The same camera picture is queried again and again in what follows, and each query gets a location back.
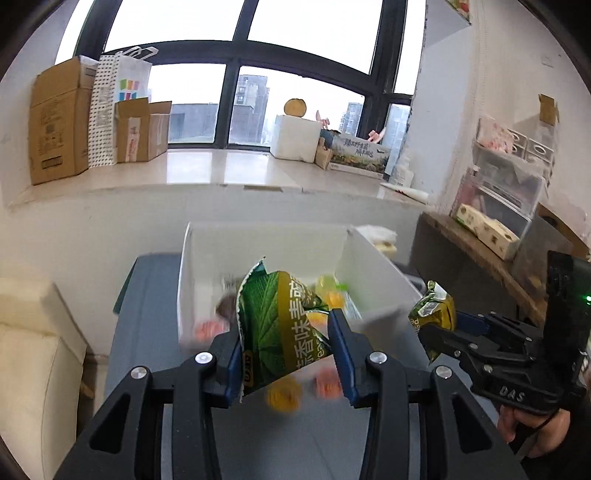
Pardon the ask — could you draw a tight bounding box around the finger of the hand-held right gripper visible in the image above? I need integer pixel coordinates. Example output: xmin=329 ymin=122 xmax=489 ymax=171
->
xmin=418 ymin=325 xmax=522 ymax=376
xmin=455 ymin=311 xmax=546 ymax=345

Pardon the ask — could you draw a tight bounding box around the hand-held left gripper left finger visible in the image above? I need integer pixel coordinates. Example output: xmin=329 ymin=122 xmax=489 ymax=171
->
xmin=53 ymin=331 xmax=245 ymax=480

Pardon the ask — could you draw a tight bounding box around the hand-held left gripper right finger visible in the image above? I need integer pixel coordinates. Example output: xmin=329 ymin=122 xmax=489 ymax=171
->
xmin=327 ymin=308 xmax=527 ymax=480

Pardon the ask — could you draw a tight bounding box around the green snack packet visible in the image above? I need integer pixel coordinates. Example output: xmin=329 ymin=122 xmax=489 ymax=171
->
xmin=235 ymin=257 xmax=333 ymax=398
xmin=409 ymin=280 xmax=458 ymax=363

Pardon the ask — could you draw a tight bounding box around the person's right hand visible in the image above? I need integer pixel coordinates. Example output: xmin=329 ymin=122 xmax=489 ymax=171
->
xmin=498 ymin=401 xmax=573 ymax=460

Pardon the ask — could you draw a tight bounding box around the wooden counter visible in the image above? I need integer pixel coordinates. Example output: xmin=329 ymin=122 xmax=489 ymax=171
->
xmin=422 ymin=212 xmax=550 ymax=324

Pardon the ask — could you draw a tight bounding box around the patterned tissue box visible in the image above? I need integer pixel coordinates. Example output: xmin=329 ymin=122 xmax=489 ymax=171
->
xmin=450 ymin=203 xmax=520 ymax=261

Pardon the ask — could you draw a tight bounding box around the dark clear container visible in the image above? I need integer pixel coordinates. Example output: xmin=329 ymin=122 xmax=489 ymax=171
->
xmin=510 ymin=215 xmax=587 ymax=296

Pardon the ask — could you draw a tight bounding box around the soft tissue pack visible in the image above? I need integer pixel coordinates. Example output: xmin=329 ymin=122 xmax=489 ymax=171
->
xmin=358 ymin=224 xmax=399 ymax=259

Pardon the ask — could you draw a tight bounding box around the clear plastic organiser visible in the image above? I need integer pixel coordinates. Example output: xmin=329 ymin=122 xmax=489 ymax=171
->
xmin=464 ymin=117 xmax=555 ymax=241

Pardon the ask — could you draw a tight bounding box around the white paper cone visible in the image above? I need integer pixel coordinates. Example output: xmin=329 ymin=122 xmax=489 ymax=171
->
xmin=379 ymin=181 xmax=430 ymax=205

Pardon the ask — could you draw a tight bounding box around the white bottle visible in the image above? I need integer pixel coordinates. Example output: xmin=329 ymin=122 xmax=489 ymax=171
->
xmin=392 ymin=154 xmax=416 ymax=189

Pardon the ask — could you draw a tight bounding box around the floral pouch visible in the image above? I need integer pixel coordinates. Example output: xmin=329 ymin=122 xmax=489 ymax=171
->
xmin=475 ymin=117 xmax=515 ymax=153

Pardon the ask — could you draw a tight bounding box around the landscape printed box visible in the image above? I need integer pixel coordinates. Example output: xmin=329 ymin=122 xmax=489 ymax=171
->
xmin=328 ymin=133 xmax=391 ymax=175

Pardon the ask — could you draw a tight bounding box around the cream sofa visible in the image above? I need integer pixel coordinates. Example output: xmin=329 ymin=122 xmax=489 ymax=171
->
xmin=0 ymin=276 xmax=88 ymax=464

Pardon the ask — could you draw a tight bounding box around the small cardboard piece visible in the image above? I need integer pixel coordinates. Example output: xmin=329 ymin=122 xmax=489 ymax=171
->
xmin=538 ymin=93 xmax=560 ymax=126

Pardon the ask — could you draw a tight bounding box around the white foam box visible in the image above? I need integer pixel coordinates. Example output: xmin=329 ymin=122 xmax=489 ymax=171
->
xmin=269 ymin=114 xmax=326 ymax=163

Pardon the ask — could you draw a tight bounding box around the small open cardboard box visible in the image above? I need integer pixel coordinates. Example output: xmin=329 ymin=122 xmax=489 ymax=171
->
xmin=115 ymin=98 xmax=172 ymax=163

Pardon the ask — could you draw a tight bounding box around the white dotted paper bag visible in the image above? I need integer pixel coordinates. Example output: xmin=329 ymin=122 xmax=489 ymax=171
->
xmin=88 ymin=46 xmax=153 ymax=168

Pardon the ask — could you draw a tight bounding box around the large cardboard box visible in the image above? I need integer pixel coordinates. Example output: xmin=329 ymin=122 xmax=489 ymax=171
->
xmin=29 ymin=56 xmax=100 ymax=186

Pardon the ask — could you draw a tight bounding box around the black window frame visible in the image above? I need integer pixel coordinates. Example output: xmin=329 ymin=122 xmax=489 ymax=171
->
xmin=74 ymin=0 xmax=428 ymax=151

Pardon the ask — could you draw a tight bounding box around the wall poster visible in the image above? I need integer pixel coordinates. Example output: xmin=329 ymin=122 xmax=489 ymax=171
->
xmin=445 ymin=0 xmax=472 ymax=24

